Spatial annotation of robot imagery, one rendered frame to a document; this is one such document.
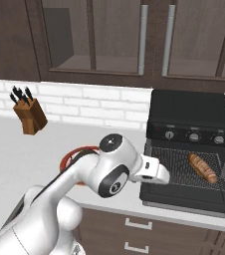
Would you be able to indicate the wooden knife block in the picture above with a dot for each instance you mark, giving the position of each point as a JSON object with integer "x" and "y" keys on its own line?
{"x": 31, "y": 116}

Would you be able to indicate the black toaster oven door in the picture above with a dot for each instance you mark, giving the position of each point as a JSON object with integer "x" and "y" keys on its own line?
{"x": 184, "y": 199}

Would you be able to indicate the dark glass cupboard door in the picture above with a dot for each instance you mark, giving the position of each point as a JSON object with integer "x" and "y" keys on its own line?
{"x": 84, "y": 33}
{"x": 200, "y": 36}

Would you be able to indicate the dark wood drawer front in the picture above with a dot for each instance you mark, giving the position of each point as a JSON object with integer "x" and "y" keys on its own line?
{"x": 177, "y": 229}
{"x": 104, "y": 247}

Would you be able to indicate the brown baguette bread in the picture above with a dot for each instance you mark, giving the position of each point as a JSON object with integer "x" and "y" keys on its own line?
{"x": 202, "y": 167}

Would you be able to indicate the grey toaster oven knob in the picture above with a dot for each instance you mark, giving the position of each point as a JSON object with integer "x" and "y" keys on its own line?
{"x": 169, "y": 134}
{"x": 194, "y": 136}
{"x": 219, "y": 139}

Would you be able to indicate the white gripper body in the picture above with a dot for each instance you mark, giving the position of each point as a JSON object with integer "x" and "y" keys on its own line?
{"x": 163, "y": 174}

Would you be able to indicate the metal toaster oven rack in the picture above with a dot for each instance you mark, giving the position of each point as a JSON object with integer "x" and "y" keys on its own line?
{"x": 177, "y": 166}

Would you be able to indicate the red plate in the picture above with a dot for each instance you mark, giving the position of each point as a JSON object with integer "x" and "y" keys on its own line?
{"x": 68, "y": 157}

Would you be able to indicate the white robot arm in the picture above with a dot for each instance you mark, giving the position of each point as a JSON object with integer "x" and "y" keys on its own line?
{"x": 94, "y": 169}

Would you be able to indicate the black toaster oven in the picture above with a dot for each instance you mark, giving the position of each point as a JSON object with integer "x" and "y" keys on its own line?
{"x": 192, "y": 111}

